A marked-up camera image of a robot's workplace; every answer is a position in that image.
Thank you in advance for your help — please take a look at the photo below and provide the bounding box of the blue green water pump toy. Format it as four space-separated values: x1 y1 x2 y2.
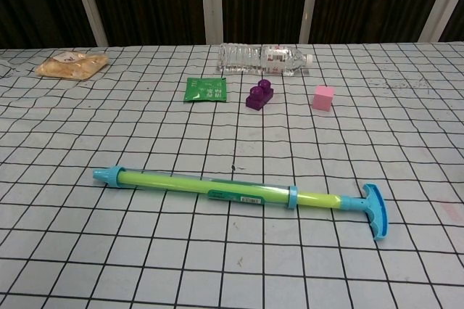
92 165 388 241

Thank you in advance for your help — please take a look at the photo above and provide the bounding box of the purple building block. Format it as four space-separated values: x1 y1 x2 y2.
245 78 276 110

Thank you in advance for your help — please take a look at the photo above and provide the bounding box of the green foil sachet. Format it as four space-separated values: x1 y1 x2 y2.
183 77 228 104

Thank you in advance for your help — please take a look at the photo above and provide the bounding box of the clear plastic water bottle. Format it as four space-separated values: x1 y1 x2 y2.
216 43 314 77

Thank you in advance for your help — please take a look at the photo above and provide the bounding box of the pink cube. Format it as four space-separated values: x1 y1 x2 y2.
312 85 335 112

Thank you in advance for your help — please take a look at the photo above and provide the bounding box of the checked grid tablecloth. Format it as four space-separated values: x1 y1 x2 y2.
0 42 464 309

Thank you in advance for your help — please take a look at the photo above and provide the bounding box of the yellow snack bag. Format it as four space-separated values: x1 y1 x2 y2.
35 51 111 81

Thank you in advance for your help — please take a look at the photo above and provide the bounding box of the white frame post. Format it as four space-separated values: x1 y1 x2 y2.
418 0 464 44
68 0 109 48
299 0 323 45
199 0 223 46

